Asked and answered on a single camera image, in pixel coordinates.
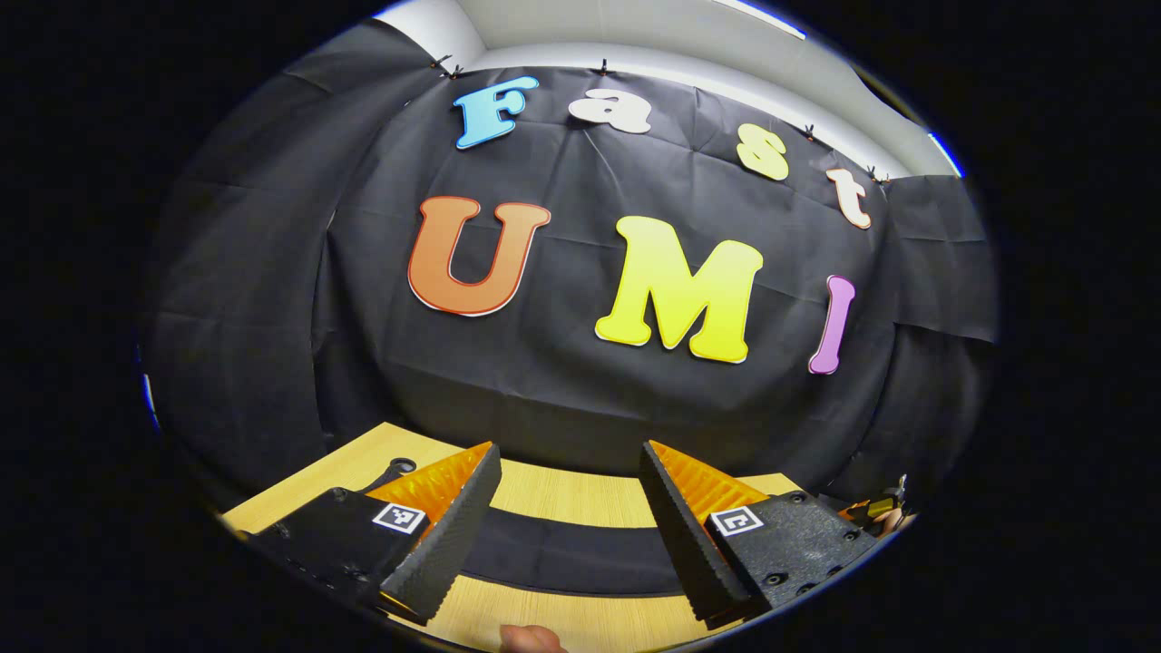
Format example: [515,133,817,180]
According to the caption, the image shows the black jeans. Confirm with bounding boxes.
[458,506,717,599]

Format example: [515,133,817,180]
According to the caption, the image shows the black backdrop cloth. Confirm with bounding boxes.
[145,18,1000,511]

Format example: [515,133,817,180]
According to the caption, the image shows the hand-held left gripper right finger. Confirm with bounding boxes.
[639,441,881,631]

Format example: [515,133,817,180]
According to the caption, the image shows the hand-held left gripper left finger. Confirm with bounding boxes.
[238,442,502,625]

